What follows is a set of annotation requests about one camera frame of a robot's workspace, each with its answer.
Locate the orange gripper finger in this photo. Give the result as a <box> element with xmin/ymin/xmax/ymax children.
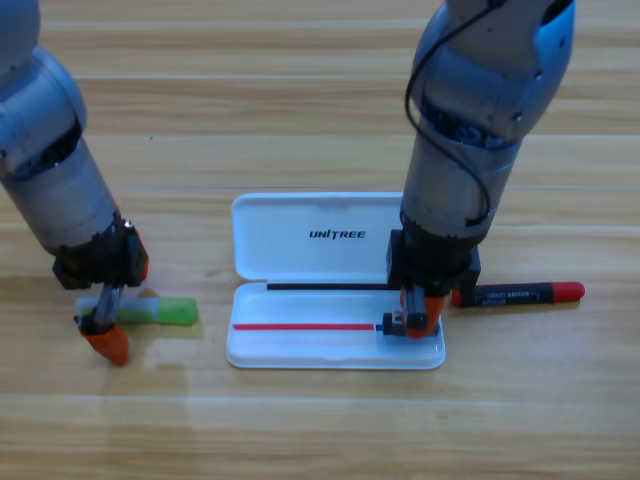
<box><xmin>404</xmin><ymin>292</ymin><xmax>445</xmax><ymax>341</ymax></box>
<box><xmin>74</xmin><ymin>309</ymin><xmax>130</xmax><ymax>367</ymax></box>
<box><xmin>126</xmin><ymin>223</ymin><xmax>150</xmax><ymax>288</ymax></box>

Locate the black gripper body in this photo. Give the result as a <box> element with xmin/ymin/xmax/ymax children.
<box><xmin>387</xmin><ymin>229</ymin><xmax>483</xmax><ymax>322</ymax></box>
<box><xmin>52</xmin><ymin>212</ymin><xmax>135</xmax><ymax>327</ymax></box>

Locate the black eraser with white print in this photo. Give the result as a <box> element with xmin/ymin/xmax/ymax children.
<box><xmin>381</xmin><ymin>310</ymin><xmax>407</xmax><ymax>337</ymax></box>

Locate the black marker with red ends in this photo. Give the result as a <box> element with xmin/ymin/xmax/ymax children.
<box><xmin>451</xmin><ymin>281</ymin><xmax>586</xmax><ymax>309</ymax></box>

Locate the white Unitree pencil case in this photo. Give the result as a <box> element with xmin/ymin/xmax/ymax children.
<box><xmin>225</xmin><ymin>192</ymin><xmax>446</xmax><ymax>371</ymax></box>

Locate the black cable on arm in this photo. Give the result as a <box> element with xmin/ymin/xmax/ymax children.
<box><xmin>405</xmin><ymin>0</ymin><xmax>504</xmax><ymax>227</ymax></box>

